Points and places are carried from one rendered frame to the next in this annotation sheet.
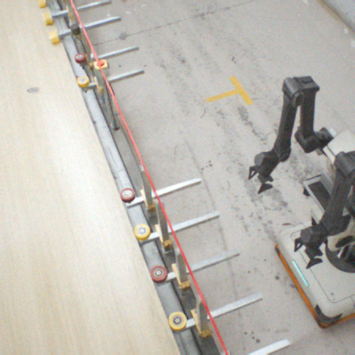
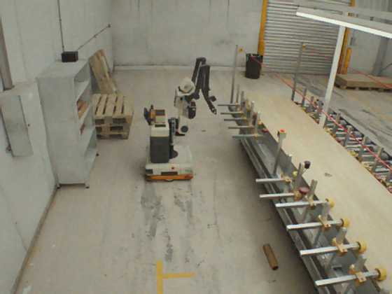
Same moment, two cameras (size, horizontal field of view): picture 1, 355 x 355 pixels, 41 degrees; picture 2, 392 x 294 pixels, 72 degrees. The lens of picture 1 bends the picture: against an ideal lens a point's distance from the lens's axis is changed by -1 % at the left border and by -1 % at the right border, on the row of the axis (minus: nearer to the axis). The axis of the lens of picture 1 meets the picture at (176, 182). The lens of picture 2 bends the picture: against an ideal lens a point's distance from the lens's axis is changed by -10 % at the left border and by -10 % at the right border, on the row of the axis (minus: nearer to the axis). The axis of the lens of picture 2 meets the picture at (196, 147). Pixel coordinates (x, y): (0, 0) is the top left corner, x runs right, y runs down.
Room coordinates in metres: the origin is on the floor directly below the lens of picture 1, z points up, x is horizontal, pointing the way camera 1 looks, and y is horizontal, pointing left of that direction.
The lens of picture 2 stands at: (4.96, -0.15, 2.45)
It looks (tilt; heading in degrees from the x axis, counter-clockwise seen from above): 29 degrees down; 187
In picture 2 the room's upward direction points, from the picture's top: 3 degrees clockwise
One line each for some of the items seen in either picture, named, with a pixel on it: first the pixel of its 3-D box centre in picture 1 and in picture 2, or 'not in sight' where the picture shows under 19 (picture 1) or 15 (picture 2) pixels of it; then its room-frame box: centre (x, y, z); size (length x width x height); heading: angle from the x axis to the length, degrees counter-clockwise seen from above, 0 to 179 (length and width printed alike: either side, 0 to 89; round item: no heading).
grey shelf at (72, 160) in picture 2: not in sight; (71, 122); (1.68, -2.30, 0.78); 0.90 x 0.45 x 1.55; 16
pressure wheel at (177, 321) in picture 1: (177, 324); not in sight; (0.80, 0.06, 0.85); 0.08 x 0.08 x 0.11
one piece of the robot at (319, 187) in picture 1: (329, 200); (190, 107); (1.28, -0.73, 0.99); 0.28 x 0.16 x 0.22; 16
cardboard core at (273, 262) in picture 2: not in sight; (271, 256); (2.79, 0.42, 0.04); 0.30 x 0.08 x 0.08; 16
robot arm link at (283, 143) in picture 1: (287, 122); (206, 82); (1.44, -0.51, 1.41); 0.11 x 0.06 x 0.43; 15
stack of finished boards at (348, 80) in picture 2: not in sight; (369, 81); (-4.93, 4.32, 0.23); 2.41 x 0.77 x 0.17; 107
